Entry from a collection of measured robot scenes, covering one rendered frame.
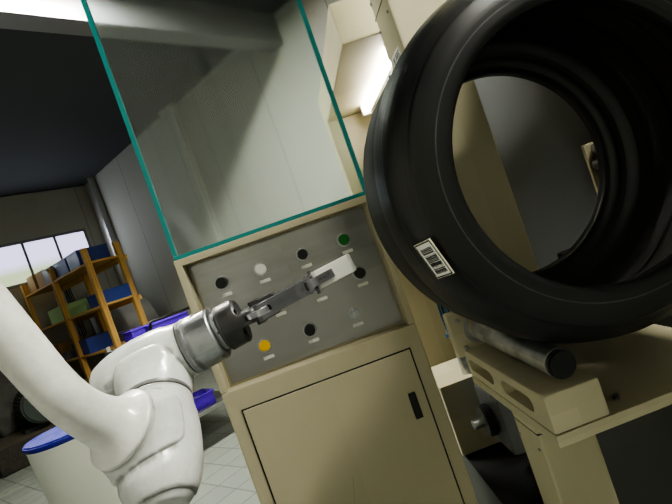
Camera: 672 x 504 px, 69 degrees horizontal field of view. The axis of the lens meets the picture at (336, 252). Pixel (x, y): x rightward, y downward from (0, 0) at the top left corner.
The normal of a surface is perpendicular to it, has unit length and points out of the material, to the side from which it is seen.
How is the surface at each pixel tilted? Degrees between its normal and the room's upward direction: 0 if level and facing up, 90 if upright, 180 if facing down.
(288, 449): 90
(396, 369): 90
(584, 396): 90
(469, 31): 81
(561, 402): 90
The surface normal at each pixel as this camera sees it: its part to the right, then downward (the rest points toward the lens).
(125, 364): -0.33, -0.61
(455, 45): -0.08, -0.11
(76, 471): 0.38, -0.04
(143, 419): 0.12, -0.65
